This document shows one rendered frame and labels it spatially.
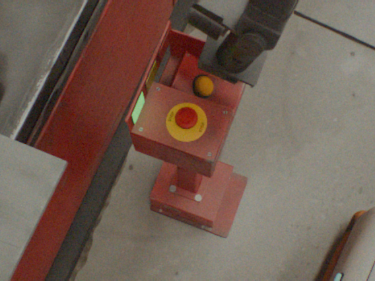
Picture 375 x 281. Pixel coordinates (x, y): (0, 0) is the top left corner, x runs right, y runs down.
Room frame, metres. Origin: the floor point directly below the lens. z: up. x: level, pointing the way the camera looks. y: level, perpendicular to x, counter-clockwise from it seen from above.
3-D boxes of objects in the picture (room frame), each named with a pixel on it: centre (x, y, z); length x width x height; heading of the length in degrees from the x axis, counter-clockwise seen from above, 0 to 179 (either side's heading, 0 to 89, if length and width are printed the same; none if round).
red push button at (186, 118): (0.33, -0.01, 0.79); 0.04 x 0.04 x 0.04
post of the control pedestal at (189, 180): (0.38, -0.02, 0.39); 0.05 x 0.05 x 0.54; 66
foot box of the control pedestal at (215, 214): (0.37, -0.05, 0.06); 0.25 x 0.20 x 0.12; 66
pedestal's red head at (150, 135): (0.38, -0.02, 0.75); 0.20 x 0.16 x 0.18; 156
